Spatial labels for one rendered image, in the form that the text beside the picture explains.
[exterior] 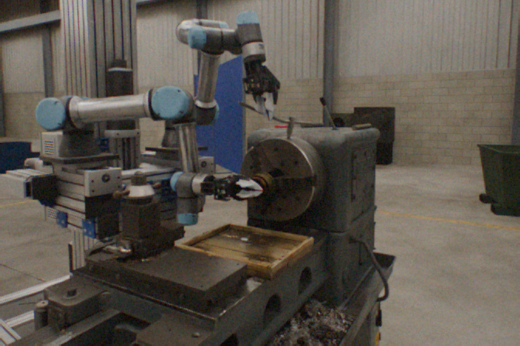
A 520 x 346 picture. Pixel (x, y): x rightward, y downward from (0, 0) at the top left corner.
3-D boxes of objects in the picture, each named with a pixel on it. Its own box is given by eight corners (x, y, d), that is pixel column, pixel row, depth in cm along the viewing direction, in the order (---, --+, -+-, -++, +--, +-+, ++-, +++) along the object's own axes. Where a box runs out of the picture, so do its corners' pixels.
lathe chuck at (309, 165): (245, 201, 161) (258, 128, 155) (313, 227, 146) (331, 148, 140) (234, 206, 153) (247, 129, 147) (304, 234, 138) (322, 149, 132)
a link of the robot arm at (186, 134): (169, 91, 155) (185, 208, 160) (162, 90, 144) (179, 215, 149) (197, 88, 155) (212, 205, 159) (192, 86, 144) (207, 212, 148)
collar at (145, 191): (140, 191, 102) (140, 180, 102) (162, 194, 98) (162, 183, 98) (115, 196, 95) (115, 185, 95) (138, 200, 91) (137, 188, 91)
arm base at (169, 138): (155, 146, 191) (154, 126, 190) (179, 145, 203) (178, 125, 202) (174, 148, 182) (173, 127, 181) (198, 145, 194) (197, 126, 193)
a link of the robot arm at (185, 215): (202, 218, 149) (202, 190, 148) (196, 227, 138) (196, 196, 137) (182, 218, 149) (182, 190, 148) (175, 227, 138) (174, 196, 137)
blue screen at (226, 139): (180, 163, 1015) (179, 73, 992) (210, 162, 1044) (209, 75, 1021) (222, 193, 633) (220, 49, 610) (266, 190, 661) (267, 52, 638)
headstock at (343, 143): (296, 193, 222) (297, 126, 218) (380, 203, 198) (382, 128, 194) (240, 217, 171) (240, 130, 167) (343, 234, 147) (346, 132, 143)
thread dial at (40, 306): (49, 335, 93) (46, 296, 92) (58, 340, 91) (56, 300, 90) (33, 343, 90) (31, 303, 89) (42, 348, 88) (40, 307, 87)
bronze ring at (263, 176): (255, 168, 139) (241, 174, 131) (278, 170, 134) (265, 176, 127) (257, 193, 141) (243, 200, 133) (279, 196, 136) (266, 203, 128)
